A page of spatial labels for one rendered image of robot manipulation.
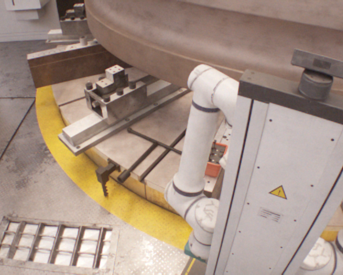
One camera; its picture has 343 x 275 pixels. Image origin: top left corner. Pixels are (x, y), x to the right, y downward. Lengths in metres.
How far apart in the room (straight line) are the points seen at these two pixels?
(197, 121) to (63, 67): 2.65
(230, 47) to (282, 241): 1.49
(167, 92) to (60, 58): 1.27
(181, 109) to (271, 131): 2.36
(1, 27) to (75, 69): 2.77
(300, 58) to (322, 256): 0.92
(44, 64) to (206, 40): 1.98
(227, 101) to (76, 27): 3.66
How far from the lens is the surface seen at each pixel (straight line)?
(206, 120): 1.22
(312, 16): 1.99
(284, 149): 0.83
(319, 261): 1.41
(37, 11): 5.46
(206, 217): 1.40
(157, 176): 2.46
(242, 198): 1.00
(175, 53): 2.33
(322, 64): 0.71
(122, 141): 2.78
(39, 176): 3.13
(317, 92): 0.71
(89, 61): 3.71
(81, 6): 4.57
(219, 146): 2.02
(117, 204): 2.72
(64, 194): 2.90
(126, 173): 2.45
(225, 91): 1.10
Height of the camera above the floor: 2.15
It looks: 41 degrees down
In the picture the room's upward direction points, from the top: straight up
